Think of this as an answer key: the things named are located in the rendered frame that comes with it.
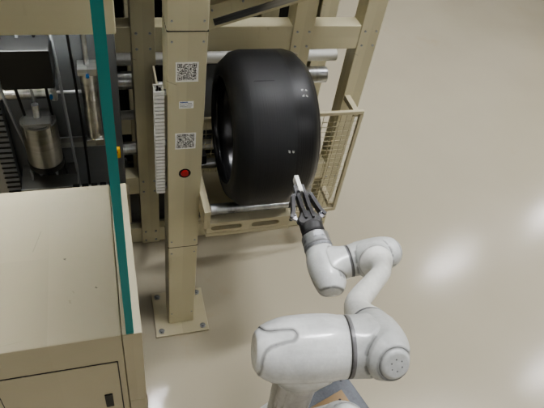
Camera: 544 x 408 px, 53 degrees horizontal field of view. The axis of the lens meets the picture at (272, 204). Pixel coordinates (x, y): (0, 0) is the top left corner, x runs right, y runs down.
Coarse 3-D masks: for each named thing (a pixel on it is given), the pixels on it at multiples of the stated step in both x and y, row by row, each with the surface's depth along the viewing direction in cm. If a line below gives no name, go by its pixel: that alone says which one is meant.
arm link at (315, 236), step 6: (306, 234) 173; (312, 234) 172; (318, 234) 172; (324, 234) 173; (306, 240) 173; (312, 240) 171; (318, 240) 170; (324, 240) 171; (330, 240) 174; (306, 246) 172
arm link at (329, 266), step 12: (312, 252) 169; (324, 252) 168; (336, 252) 167; (348, 252) 167; (312, 264) 167; (324, 264) 165; (336, 264) 165; (348, 264) 166; (312, 276) 167; (324, 276) 164; (336, 276) 163; (348, 276) 168; (324, 288) 163; (336, 288) 163
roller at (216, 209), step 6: (210, 204) 221; (216, 204) 221; (222, 204) 222; (228, 204) 222; (234, 204) 223; (270, 204) 226; (276, 204) 227; (282, 204) 228; (288, 204) 229; (216, 210) 220; (222, 210) 221; (228, 210) 222; (234, 210) 223; (240, 210) 224; (246, 210) 225; (252, 210) 226
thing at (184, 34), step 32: (192, 0) 163; (192, 32) 170; (192, 96) 187; (192, 128) 197; (192, 160) 208; (192, 192) 220; (192, 224) 234; (192, 256) 249; (192, 288) 267; (192, 320) 287
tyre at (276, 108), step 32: (224, 64) 199; (256, 64) 192; (288, 64) 195; (224, 96) 235; (256, 96) 186; (288, 96) 189; (224, 128) 240; (256, 128) 185; (288, 128) 188; (320, 128) 195; (224, 160) 237; (256, 160) 189; (288, 160) 192; (224, 192) 222; (256, 192) 199; (288, 192) 204
